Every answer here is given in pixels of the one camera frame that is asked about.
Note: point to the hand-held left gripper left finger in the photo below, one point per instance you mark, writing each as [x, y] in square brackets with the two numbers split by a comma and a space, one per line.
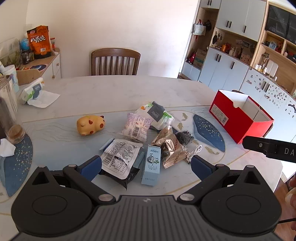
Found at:
[91, 165]

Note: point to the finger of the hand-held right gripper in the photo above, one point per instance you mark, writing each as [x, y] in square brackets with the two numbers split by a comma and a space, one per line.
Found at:
[254, 143]

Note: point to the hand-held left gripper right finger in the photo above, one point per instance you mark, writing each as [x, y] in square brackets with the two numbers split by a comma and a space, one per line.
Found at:
[201, 166]

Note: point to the white printed snack packet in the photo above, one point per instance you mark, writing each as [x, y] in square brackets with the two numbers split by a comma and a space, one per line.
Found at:
[118, 157]

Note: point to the small dark crinkled packet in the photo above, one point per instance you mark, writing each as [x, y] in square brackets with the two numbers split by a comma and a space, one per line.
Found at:
[185, 138]

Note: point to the black snack packet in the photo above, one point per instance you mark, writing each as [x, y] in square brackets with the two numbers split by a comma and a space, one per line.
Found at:
[124, 182]

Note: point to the gold foil snack bag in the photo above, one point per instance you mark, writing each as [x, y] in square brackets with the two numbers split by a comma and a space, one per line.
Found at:
[168, 143]

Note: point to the yellow spotted pig toy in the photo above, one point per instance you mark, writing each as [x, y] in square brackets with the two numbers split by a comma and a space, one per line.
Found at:
[90, 125]

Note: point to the red cardboard box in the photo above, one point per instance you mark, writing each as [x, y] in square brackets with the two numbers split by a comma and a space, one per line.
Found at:
[222, 113]

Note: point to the light blue carton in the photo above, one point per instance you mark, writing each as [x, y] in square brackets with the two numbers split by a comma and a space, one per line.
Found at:
[151, 166]

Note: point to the pink white snack packet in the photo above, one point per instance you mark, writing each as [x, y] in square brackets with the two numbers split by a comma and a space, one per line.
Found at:
[136, 127]

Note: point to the white tissue pack grey label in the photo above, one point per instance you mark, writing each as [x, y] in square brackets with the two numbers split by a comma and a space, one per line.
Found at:
[148, 109]

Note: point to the white marble desktop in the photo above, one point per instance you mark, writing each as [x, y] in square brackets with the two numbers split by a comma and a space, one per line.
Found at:
[115, 92]

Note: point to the person's right hand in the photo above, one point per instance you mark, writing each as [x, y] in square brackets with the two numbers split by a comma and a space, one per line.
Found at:
[291, 199]

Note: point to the white rounded containers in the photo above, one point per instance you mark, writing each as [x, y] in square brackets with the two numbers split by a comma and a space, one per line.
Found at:
[274, 69]

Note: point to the white tissue sheet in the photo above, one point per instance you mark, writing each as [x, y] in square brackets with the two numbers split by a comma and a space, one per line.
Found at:
[46, 98]

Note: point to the glass dispenser jar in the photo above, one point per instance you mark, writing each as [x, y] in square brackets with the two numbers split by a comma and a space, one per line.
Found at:
[264, 61]

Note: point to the crumpled white tissue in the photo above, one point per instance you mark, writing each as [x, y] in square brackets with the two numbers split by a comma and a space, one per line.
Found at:
[7, 148]

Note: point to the kraft storage box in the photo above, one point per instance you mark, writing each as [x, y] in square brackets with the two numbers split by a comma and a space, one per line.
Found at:
[246, 56]

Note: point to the opened white tissue pack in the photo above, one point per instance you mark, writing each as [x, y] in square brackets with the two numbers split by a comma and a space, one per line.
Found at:
[32, 90]

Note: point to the orange bottle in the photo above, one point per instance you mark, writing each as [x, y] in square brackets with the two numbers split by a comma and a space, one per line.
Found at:
[223, 48]

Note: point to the printed cardboard carton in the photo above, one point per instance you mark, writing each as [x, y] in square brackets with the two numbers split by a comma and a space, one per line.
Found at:
[200, 59]

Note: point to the clear glass jar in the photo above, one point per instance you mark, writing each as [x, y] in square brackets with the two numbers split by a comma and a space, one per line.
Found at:
[9, 104]

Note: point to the white side cabinet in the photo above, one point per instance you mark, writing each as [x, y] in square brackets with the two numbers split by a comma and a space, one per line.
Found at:
[55, 67]

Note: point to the red bag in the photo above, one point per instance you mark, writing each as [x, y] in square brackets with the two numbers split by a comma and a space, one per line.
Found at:
[191, 58]

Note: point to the brown slatted wooden chair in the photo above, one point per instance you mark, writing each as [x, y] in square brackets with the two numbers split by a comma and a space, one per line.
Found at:
[115, 60]

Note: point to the small brown cardboard box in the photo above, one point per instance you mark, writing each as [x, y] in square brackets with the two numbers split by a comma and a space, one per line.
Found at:
[27, 76]

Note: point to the white printed tub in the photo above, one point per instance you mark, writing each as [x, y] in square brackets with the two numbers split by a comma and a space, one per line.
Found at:
[11, 76]

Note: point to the hanging pale tote bag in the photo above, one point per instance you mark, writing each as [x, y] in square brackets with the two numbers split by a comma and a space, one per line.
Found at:
[199, 29]

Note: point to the orange snack bag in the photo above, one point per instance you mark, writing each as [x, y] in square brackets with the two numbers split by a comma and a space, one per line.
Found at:
[39, 44]

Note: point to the small blue globe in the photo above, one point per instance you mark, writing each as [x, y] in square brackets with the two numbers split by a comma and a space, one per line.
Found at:
[24, 44]

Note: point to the white wooden wall cabinet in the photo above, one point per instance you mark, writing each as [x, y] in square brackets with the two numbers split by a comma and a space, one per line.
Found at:
[229, 67]

